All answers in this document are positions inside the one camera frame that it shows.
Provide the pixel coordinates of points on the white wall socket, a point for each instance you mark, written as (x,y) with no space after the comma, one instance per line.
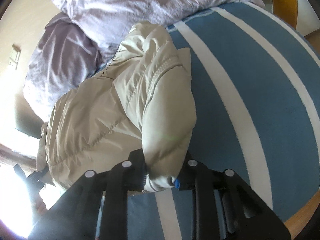
(16,55)

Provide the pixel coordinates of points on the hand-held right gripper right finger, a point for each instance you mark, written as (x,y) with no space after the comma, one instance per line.
(177,183)

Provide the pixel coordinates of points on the lilac crinkled pillow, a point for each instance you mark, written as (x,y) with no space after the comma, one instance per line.
(150,2)
(57,62)

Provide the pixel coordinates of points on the blue white striped bedsheet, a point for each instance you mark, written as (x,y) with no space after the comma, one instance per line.
(250,92)

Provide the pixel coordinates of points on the white puffer jacket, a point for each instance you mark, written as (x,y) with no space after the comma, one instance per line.
(112,117)

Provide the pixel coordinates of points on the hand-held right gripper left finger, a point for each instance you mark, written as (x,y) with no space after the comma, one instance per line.
(137,177)

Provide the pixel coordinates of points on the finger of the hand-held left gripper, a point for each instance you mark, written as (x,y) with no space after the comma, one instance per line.
(35,180)

